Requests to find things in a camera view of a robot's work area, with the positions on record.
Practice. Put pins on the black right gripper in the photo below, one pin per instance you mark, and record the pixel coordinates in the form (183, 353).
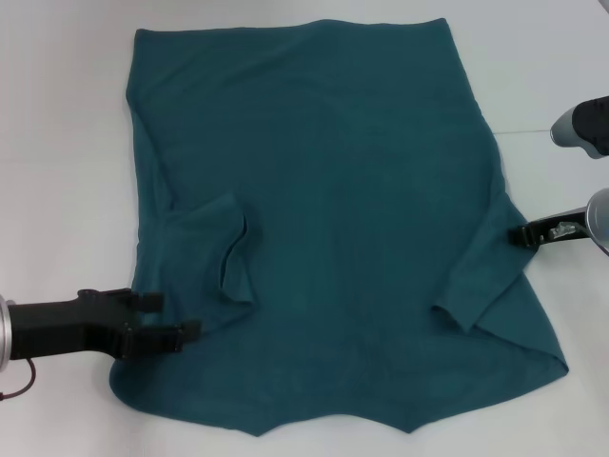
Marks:
(547, 231)

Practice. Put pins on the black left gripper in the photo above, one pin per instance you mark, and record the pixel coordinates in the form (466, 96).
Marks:
(62, 328)

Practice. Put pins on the teal blue shirt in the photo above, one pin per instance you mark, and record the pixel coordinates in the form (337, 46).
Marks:
(333, 190)

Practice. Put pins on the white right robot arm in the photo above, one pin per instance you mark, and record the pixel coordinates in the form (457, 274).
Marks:
(600, 214)

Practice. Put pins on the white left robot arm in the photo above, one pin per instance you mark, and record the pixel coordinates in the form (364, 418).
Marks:
(5, 333)

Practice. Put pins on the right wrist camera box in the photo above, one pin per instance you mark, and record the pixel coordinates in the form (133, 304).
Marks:
(585, 126)

